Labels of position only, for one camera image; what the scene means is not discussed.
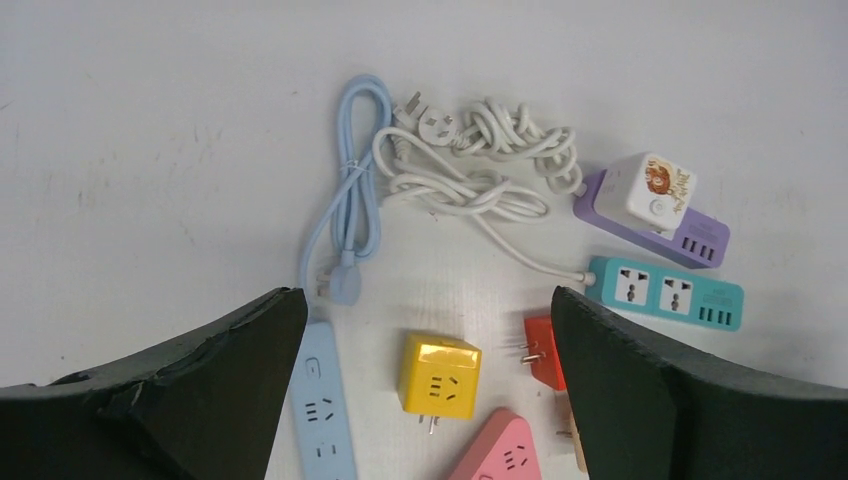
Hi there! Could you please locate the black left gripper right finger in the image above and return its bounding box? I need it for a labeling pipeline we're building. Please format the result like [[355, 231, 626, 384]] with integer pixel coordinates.
[[551, 286, 847, 479]]

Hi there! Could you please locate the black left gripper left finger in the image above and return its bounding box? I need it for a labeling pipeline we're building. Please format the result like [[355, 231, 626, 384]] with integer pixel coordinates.
[[1, 288, 307, 479]]

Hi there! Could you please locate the beige cube socket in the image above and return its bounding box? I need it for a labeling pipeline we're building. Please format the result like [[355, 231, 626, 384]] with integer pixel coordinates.
[[556, 393, 588, 474]]

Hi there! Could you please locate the red cube socket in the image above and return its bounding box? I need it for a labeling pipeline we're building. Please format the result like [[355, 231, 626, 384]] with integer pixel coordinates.
[[520, 315, 567, 392]]

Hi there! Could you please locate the teal power strip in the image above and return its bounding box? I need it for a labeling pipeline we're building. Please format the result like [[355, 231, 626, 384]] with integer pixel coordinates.
[[585, 256, 745, 332]]

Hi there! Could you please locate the pink power strip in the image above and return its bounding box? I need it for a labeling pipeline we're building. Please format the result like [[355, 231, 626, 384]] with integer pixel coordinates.
[[447, 408, 542, 480]]

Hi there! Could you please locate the purple power strip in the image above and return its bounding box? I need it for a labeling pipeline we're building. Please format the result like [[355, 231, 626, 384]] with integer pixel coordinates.
[[573, 170, 731, 269]]

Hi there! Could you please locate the yellow cube socket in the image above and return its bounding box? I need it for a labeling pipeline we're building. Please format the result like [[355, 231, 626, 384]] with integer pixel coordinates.
[[397, 332, 483, 434]]

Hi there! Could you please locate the white cube socket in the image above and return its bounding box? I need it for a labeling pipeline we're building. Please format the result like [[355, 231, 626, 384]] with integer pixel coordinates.
[[593, 152, 698, 232]]

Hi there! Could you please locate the light blue power strip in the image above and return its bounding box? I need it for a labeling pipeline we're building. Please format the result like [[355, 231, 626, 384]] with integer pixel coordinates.
[[289, 321, 358, 480]]

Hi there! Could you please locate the light blue cable with plug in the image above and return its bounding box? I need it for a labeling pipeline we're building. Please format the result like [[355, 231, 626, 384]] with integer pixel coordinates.
[[298, 73, 393, 307]]

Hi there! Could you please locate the white coiled cable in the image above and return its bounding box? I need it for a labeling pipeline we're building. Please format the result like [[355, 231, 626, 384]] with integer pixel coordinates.
[[393, 91, 588, 197], [370, 125, 598, 287]]

